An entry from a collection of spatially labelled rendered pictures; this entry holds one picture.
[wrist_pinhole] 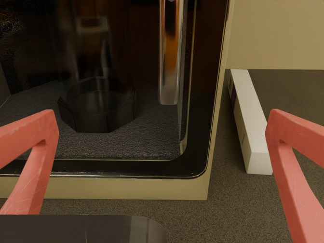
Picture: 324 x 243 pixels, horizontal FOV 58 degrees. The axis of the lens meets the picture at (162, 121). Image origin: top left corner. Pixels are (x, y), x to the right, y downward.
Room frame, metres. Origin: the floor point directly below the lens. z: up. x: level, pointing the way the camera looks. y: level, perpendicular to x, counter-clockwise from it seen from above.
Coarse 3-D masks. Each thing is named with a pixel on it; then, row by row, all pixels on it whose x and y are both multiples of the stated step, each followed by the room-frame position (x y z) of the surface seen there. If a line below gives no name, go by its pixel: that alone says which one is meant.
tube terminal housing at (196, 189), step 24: (216, 96) 0.25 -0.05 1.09; (216, 120) 0.25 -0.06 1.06; (0, 192) 0.25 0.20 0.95; (48, 192) 0.25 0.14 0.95; (72, 192) 0.25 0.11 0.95; (96, 192) 0.25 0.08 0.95; (120, 192) 0.25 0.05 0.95; (144, 192) 0.25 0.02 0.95; (168, 192) 0.25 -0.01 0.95; (192, 192) 0.25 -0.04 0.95
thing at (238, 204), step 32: (224, 96) 0.51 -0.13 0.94; (288, 96) 0.51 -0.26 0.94; (320, 96) 0.52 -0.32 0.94; (224, 128) 0.40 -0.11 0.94; (224, 160) 0.32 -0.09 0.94; (224, 192) 0.26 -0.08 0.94; (256, 192) 0.26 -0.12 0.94; (320, 192) 0.26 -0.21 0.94; (192, 224) 0.21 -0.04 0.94; (224, 224) 0.21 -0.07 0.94; (256, 224) 0.21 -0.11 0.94
